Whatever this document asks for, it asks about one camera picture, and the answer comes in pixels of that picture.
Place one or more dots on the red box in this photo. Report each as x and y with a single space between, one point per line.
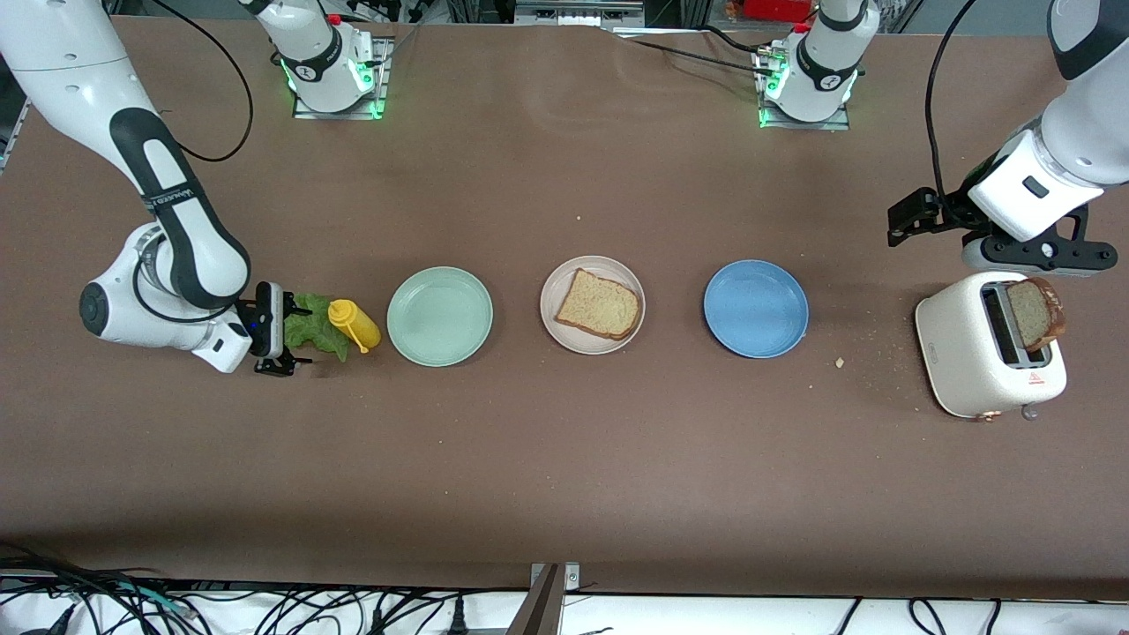
776 9

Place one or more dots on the black power plug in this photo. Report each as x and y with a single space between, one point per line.
457 622

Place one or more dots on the yellow squeeze bottle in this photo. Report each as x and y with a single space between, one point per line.
357 328

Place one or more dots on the beige plate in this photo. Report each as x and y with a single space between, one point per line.
549 309

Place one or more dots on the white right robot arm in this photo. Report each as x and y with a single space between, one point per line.
132 317

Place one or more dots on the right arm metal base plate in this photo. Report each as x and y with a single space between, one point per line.
297 112

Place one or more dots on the mint green plate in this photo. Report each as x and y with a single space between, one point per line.
439 317

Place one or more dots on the toasted bread slice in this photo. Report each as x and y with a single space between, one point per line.
600 304
1036 313

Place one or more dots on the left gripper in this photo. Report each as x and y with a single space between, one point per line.
959 211

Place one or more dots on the blue plate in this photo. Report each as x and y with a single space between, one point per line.
756 309

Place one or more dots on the green lettuce leaf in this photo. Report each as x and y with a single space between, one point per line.
313 333

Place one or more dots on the aluminium table edge bracket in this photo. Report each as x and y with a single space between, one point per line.
547 608

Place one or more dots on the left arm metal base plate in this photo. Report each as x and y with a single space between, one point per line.
842 124

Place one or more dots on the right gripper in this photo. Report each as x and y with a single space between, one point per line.
266 319

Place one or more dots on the cream white toaster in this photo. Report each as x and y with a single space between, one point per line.
953 353

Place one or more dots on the grey metal frame device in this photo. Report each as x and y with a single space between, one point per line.
573 13

